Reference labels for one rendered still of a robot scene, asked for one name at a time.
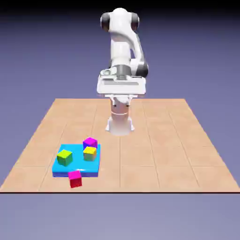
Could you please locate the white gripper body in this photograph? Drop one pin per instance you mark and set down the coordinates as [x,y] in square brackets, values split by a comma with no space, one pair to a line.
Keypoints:
[121,87]

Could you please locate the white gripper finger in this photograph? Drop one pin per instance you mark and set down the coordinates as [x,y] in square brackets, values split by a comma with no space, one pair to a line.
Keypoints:
[128,101]
[113,101]

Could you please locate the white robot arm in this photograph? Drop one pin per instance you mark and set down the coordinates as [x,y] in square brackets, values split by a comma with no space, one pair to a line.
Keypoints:
[120,37]

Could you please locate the small purple cube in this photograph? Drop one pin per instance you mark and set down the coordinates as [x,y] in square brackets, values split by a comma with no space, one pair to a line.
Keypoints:
[90,142]

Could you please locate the small yellow cube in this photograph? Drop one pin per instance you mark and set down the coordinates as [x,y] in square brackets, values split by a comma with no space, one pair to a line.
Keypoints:
[90,153]

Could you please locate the small green cube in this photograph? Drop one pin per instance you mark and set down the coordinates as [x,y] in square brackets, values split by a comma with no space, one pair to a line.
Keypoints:
[64,157]

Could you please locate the small red cube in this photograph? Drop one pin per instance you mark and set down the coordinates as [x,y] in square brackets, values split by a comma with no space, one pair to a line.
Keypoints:
[75,179]

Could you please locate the large blue box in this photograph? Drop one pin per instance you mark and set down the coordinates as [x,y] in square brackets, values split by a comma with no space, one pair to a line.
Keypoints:
[76,165]

